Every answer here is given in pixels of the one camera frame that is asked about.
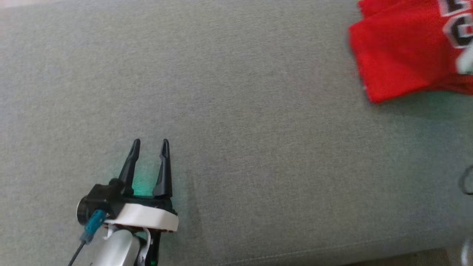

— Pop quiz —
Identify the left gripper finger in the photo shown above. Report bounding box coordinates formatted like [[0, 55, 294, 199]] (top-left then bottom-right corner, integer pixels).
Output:
[[152, 139, 173, 198], [118, 139, 141, 197]]

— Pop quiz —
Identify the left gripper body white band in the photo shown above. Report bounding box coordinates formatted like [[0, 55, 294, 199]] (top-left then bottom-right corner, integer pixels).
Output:
[[105, 195, 179, 266]]

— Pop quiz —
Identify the red jersey white trim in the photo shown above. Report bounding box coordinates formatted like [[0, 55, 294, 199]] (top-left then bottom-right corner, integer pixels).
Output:
[[348, 0, 473, 104]]

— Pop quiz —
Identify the large grey sofa seat cushion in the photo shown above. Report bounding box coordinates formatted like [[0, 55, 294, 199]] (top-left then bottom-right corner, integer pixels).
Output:
[[0, 0, 473, 266]]

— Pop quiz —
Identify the left camera cable blue connector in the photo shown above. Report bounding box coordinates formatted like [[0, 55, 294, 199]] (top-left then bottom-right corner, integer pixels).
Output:
[[68, 209, 108, 266]]

